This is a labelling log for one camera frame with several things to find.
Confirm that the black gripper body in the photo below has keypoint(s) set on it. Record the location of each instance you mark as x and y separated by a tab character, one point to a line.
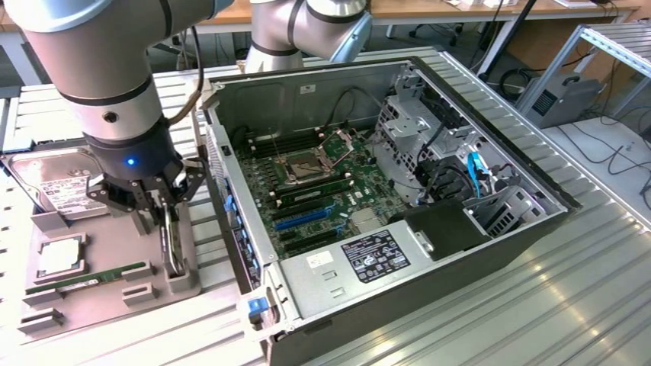
133	152

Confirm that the graphics card with black fan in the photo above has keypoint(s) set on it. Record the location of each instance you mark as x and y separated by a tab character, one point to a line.
175	251

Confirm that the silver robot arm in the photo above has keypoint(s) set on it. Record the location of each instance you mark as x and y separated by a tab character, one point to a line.
102	76

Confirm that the silver hard disk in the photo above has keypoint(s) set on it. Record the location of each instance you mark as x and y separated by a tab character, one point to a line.
46	183

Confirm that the silver CPU chip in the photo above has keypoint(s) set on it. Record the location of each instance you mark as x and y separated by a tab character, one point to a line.
61	256

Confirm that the thin locking lever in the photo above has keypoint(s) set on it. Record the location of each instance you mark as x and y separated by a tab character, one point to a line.
278	148

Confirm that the grey parts rack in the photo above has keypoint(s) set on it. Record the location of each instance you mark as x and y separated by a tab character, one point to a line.
102	263

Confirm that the blue disk caddy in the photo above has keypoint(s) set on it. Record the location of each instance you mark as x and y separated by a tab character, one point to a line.
18	146

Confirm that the CPU socket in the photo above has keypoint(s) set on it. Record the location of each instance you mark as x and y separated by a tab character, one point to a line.
305	167

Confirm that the long black expansion slot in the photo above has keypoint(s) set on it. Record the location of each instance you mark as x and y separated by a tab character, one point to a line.
301	212

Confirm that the green RAM stick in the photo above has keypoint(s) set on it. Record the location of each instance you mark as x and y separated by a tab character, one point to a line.
315	193
82	284

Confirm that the metal socket cover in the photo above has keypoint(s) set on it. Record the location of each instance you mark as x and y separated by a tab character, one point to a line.
323	154

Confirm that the green motherboard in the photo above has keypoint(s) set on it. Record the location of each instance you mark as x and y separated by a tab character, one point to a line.
369	179

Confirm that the blue case latch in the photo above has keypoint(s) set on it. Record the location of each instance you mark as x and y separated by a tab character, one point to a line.
255	307

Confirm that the silver chipset heat sink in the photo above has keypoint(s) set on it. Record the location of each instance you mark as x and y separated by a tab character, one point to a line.
367	222

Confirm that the grey power supply unit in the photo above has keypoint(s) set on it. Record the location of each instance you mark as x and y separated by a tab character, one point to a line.
315	284

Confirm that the wooden desk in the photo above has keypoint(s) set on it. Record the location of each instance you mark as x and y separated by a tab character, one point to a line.
223	23
433	12

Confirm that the metal drive cage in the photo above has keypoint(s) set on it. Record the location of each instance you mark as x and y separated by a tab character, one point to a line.
397	129

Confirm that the black plastic fan shroud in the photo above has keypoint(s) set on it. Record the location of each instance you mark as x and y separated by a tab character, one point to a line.
447	228

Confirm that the open black PC case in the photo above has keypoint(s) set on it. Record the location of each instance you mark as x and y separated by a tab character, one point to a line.
407	312

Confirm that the metal disk bay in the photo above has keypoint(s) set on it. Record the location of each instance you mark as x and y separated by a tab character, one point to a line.
503	219

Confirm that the black office chair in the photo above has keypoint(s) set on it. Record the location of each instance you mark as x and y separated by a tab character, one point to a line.
437	27

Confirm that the black slanted pole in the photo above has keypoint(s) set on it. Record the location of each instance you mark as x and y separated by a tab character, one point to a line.
509	34

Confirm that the grey controller box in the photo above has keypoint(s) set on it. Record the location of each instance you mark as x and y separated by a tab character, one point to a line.
565	101

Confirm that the aluminium frame table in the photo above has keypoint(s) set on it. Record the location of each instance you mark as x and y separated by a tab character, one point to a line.
618	40

